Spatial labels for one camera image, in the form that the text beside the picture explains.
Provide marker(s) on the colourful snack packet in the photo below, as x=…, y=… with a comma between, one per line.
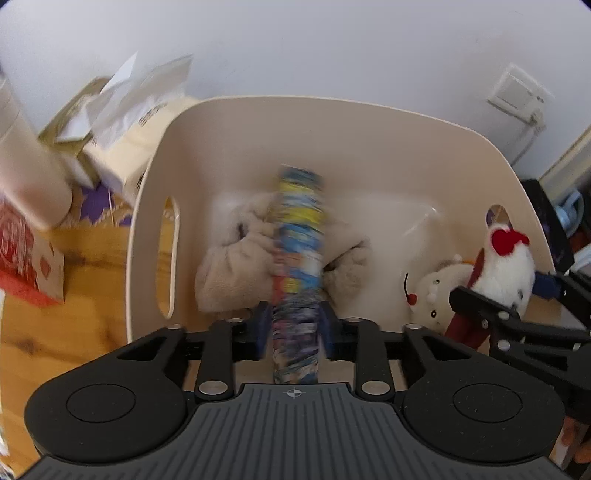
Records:
x=298, y=258

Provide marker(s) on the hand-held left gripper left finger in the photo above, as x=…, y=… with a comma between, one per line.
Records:
x=261, y=325

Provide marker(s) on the beige plush cloth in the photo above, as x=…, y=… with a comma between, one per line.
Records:
x=231, y=272

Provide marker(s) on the white tissue sheet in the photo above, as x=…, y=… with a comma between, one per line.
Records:
x=134, y=92

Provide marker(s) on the beige plastic storage bin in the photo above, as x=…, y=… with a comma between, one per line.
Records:
x=360, y=147

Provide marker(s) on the white snowman plush toy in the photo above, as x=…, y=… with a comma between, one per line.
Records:
x=501, y=267

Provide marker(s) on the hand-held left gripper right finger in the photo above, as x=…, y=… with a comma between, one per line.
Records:
x=328, y=325

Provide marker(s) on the cream tissue pack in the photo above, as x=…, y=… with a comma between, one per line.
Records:
x=134, y=152

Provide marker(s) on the light blue headphones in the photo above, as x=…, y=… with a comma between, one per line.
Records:
x=570, y=210

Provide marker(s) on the wooden desktop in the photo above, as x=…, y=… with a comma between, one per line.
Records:
x=92, y=286

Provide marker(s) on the red cardboard box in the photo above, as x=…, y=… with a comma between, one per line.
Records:
x=23, y=258

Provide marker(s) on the black box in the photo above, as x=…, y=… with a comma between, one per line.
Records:
x=549, y=221

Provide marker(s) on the white wall socket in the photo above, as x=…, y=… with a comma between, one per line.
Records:
x=517, y=90

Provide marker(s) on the white thermos bottle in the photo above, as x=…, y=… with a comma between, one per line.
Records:
x=23, y=161

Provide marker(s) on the gold cardboard box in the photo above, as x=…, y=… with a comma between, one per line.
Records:
x=69, y=115

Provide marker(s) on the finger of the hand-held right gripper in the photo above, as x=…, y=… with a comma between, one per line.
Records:
x=549, y=285
x=480, y=307

